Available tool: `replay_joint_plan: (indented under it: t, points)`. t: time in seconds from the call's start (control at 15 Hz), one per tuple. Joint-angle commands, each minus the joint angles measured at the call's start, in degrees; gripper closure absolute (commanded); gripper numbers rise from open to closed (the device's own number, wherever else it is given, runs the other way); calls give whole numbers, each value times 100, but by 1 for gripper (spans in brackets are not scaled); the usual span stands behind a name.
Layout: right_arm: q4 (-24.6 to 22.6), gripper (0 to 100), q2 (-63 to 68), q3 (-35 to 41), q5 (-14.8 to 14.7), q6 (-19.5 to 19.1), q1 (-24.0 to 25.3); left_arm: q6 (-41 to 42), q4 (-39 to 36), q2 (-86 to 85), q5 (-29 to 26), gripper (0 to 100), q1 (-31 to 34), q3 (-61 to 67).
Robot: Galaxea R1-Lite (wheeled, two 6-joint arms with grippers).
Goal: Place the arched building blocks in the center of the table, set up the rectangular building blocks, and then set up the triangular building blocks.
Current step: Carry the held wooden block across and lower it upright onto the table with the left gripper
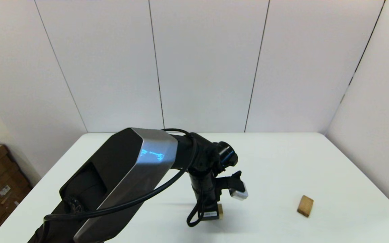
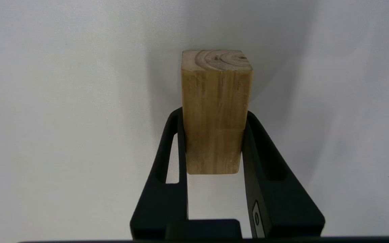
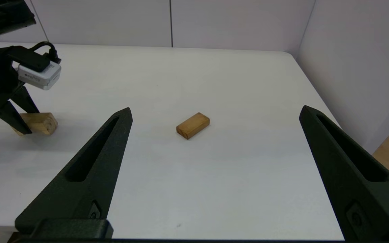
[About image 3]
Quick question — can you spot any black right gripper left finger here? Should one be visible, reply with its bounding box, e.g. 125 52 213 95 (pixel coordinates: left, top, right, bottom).
15 107 133 235

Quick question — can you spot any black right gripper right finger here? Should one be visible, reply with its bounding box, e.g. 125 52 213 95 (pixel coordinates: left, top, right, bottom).
299 105 389 243

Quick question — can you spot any arched light wooden block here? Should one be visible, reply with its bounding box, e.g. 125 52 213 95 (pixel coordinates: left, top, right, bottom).
12 112 58 136

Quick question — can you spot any rectangular dark wooden block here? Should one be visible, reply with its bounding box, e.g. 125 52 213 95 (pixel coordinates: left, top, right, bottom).
176 112 210 140

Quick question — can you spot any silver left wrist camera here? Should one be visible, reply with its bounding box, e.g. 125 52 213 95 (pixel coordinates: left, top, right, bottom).
7 46 61 90

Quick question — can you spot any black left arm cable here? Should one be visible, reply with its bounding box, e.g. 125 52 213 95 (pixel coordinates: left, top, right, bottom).
29 41 61 64

